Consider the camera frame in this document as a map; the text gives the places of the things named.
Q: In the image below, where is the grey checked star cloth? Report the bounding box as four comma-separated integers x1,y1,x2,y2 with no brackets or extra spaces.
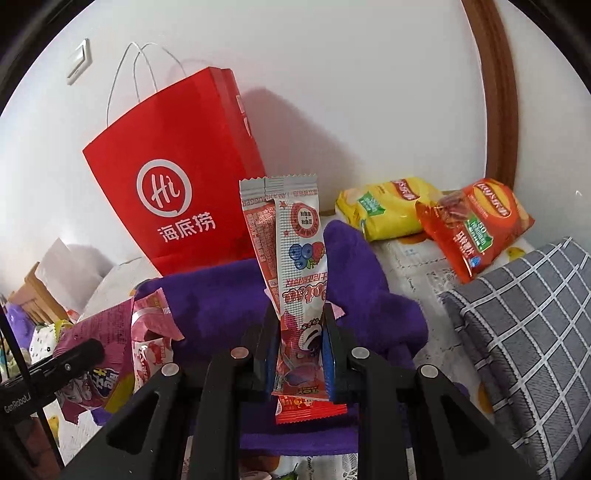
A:
440,237,590,479

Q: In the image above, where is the fruit print tablecloth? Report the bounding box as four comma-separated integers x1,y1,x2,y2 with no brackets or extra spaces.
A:
61,221,494,457

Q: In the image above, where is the yellow chips bag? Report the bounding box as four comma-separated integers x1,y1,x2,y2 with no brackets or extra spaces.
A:
335,177,443,242

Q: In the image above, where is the brown door frame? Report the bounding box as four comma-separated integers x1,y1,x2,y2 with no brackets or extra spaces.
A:
462,0,519,188

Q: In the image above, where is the purple pink snack bag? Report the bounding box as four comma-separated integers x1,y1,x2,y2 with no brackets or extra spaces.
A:
52,297,137,424

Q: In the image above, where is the white wall switch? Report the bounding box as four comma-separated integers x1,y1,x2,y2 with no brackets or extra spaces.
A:
66,38,92,86

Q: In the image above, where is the red paper shopping bag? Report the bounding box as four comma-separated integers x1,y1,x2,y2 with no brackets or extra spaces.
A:
83,66,266,276

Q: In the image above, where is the berry candy stick packet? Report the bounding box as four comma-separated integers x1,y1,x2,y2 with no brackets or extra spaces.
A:
239,175,346,424

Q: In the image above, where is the purple fleece tray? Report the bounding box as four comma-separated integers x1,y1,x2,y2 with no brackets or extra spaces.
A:
134,220,428,456

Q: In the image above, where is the pink red snack packet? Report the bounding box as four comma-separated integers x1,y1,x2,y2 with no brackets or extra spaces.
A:
130,288,184,392

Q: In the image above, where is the wooden chair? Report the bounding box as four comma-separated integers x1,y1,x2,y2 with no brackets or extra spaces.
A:
8,262,68,325

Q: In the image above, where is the orange chips bag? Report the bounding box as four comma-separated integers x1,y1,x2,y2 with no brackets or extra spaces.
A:
416,178,535,283

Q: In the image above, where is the white plastic bag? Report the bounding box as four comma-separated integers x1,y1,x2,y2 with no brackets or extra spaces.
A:
35,238,114,315

